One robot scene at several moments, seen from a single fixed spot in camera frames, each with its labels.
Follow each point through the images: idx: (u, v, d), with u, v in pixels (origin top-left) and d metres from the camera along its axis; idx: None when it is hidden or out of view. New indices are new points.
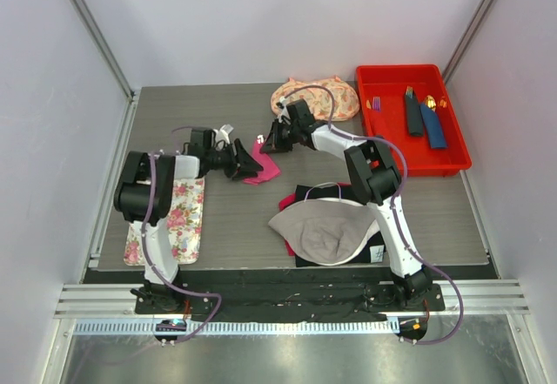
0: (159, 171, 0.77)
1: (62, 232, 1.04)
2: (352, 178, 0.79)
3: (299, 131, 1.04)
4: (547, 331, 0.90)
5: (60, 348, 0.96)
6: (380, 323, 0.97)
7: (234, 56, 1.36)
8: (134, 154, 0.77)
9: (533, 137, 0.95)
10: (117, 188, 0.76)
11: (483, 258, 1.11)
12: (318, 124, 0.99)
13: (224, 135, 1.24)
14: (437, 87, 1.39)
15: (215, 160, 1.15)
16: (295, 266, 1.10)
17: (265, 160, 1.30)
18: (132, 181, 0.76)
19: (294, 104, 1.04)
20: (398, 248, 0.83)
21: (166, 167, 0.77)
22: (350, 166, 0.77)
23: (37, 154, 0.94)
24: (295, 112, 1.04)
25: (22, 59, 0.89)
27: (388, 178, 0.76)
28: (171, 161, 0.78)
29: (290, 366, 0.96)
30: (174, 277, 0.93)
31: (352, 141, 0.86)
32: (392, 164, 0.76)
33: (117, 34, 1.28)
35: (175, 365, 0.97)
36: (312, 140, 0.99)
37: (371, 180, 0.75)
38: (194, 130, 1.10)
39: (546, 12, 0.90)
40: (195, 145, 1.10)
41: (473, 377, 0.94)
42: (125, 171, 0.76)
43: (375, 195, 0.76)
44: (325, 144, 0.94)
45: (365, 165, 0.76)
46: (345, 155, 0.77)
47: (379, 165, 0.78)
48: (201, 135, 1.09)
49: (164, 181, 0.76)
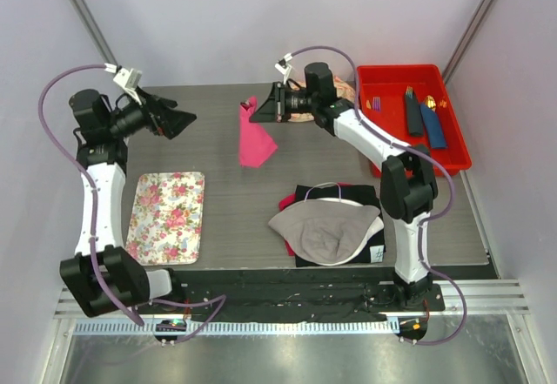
0: (115, 275, 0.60)
1: (62, 232, 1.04)
2: (383, 191, 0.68)
3: (318, 111, 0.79)
4: (547, 330, 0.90)
5: (60, 348, 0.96)
6: (380, 323, 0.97)
7: (233, 56, 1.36)
8: (69, 274, 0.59)
9: (534, 137, 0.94)
10: (81, 304, 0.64)
11: (484, 258, 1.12)
12: (341, 104, 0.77)
13: (133, 92, 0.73)
14: (437, 87, 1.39)
15: (127, 124, 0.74)
16: (294, 266, 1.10)
17: (259, 142, 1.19)
18: (95, 294, 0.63)
19: (316, 72, 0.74)
20: (410, 260, 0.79)
21: (117, 266, 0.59)
22: (386, 181, 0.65)
23: (36, 154, 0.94)
24: (316, 84, 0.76)
25: (22, 59, 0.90)
27: (426, 197, 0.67)
28: (119, 252, 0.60)
29: (289, 366, 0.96)
30: (169, 287, 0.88)
31: (390, 147, 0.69)
32: (432, 179, 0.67)
33: (117, 33, 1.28)
35: (175, 365, 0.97)
36: (332, 124, 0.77)
37: (409, 200, 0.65)
38: (76, 113, 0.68)
39: (545, 12, 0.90)
40: (91, 130, 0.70)
41: (473, 377, 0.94)
42: (80, 293, 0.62)
43: (406, 216, 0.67)
44: (351, 138, 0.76)
45: (406, 184, 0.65)
46: (382, 167, 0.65)
47: (417, 179, 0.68)
48: (93, 115, 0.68)
49: (124, 278, 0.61)
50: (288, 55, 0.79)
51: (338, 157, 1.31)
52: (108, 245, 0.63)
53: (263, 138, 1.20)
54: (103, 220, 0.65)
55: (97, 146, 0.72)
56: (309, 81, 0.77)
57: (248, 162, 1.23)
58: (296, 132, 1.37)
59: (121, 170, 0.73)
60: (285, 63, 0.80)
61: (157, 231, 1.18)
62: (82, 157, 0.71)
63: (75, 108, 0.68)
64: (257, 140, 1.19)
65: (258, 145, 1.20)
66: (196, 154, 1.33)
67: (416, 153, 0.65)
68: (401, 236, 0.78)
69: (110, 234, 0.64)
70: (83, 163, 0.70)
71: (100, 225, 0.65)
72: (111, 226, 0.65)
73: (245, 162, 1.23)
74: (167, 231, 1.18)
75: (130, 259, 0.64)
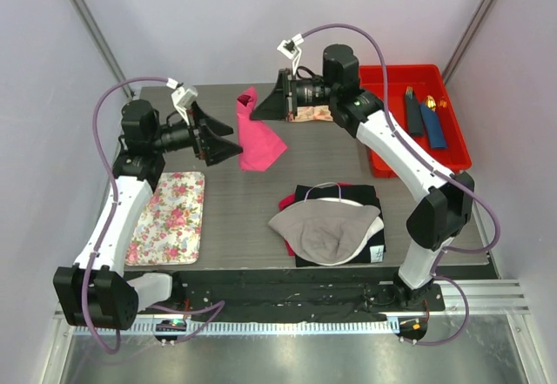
0: (100, 297, 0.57)
1: (62, 233, 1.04)
2: (415, 218, 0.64)
3: (338, 106, 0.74)
4: (547, 330, 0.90)
5: (60, 348, 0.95)
6: (380, 323, 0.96)
7: (233, 56, 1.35)
8: (59, 281, 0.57)
9: (535, 137, 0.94)
10: (65, 312, 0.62)
11: (484, 258, 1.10)
12: (369, 103, 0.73)
13: (184, 113, 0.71)
14: (437, 87, 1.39)
15: (171, 140, 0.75)
16: (294, 266, 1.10)
17: (263, 140, 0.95)
18: (78, 307, 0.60)
19: (340, 62, 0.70)
20: (422, 272, 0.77)
21: (105, 290, 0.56)
22: (425, 215, 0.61)
23: (37, 153, 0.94)
24: (339, 74, 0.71)
25: (23, 59, 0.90)
27: (458, 225, 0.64)
28: (111, 277, 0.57)
29: (289, 366, 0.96)
30: (168, 292, 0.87)
31: (431, 175, 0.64)
32: (466, 211, 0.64)
33: (117, 32, 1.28)
35: (175, 365, 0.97)
36: (353, 121, 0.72)
37: (442, 233, 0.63)
38: (124, 122, 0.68)
39: (545, 12, 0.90)
40: (134, 140, 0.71)
41: (473, 377, 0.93)
42: (66, 301, 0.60)
43: (435, 245, 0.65)
44: (375, 146, 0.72)
45: (444, 218, 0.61)
46: (425, 201, 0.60)
47: (452, 206, 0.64)
48: (137, 129, 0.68)
49: (109, 303, 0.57)
50: (298, 36, 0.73)
51: (339, 156, 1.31)
52: (104, 266, 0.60)
53: (267, 135, 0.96)
54: (110, 238, 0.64)
55: (135, 158, 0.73)
56: (331, 69, 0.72)
57: (252, 166, 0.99)
58: (296, 132, 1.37)
59: (149, 186, 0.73)
60: (293, 45, 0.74)
61: (157, 231, 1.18)
62: (118, 165, 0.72)
63: (125, 116, 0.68)
64: (259, 141, 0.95)
65: (261, 145, 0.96)
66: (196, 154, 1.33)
67: (464, 191, 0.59)
68: (412, 249, 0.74)
69: (110, 254, 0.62)
70: (116, 171, 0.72)
71: (105, 243, 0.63)
72: (116, 246, 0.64)
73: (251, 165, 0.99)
74: (167, 231, 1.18)
75: (124, 287, 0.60)
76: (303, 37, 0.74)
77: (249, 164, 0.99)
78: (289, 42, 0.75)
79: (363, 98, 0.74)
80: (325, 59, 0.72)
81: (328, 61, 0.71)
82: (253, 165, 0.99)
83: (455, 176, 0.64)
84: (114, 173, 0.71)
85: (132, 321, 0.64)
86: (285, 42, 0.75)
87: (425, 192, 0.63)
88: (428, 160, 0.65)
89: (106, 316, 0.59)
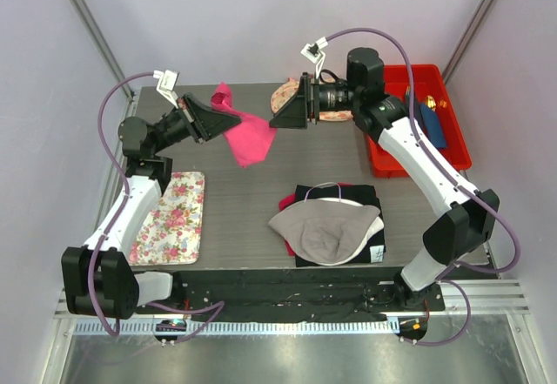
0: (106, 279, 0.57)
1: (61, 232, 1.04)
2: (433, 232, 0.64)
3: (365, 112, 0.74)
4: (547, 331, 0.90)
5: (60, 348, 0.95)
6: (380, 323, 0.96)
7: (232, 56, 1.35)
8: (66, 262, 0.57)
9: (535, 137, 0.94)
10: (67, 298, 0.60)
11: (483, 258, 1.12)
12: (393, 109, 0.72)
13: (169, 95, 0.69)
14: (436, 87, 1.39)
15: (171, 134, 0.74)
16: (294, 266, 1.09)
17: (248, 129, 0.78)
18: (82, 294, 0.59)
19: (365, 64, 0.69)
20: (427, 277, 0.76)
21: (112, 272, 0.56)
22: (445, 230, 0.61)
23: (37, 153, 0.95)
24: (364, 77, 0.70)
25: (23, 59, 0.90)
27: (473, 241, 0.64)
28: (117, 258, 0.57)
29: (289, 366, 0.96)
30: (167, 293, 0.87)
31: (454, 191, 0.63)
32: (487, 229, 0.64)
33: (118, 32, 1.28)
35: (175, 365, 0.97)
36: (377, 126, 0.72)
37: (459, 249, 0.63)
38: (125, 147, 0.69)
39: (545, 12, 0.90)
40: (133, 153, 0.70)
41: (473, 378, 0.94)
42: (69, 286, 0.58)
43: (451, 261, 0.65)
44: (395, 152, 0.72)
45: (464, 234, 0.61)
46: (446, 216, 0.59)
47: (471, 223, 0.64)
48: (138, 151, 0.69)
49: (114, 287, 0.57)
50: (322, 39, 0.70)
51: (339, 156, 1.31)
52: (111, 248, 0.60)
53: (252, 122, 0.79)
54: (118, 224, 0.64)
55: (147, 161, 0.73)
56: (355, 71, 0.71)
57: (251, 160, 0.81)
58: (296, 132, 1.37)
59: (159, 189, 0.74)
60: (317, 49, 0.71)
61: (157, 231, 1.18)
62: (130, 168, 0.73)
63: (124, 142, 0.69)
64: (246, 131, 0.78)
65: (249, 134, 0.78)
66: (196, 154, 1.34)
67: (487, 210, 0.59)
68: (421, 253, 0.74)
69: (119, 239, 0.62)
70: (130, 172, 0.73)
71: (114, 228, 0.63)
72: (124, 232, 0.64)
73: (250, 158, 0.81)
74: (167, 231, 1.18)
75: (129, 274, 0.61)
76: (326, 40, 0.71)
77: (244, 159, 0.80)
78: (312, 45, 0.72)
79: (388, 104, 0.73)
80: (348, 62, 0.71)
81: (352, 64, 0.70)
82: (249, 154, 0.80)
83: (479, 192, 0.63)
84: (127, 175, 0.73)
85: (132, 311, 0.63)
86: (307, 45, 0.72)
87: (446, 206, 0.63)
88: (452, 174, 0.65)
89: (110, 304, 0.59)
